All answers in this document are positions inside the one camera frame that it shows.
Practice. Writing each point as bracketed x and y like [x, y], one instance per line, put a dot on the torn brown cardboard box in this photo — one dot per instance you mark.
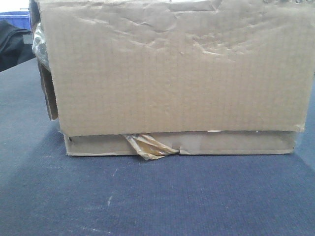
[191, 77]

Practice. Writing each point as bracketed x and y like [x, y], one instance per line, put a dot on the clear plastic bag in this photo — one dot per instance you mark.
[39, 47]

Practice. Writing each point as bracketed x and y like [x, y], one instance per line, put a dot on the black fabric bag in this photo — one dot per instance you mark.
[15, 45]

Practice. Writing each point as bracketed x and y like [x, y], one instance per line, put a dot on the blue bin upper left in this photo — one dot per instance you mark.
[19, 19]

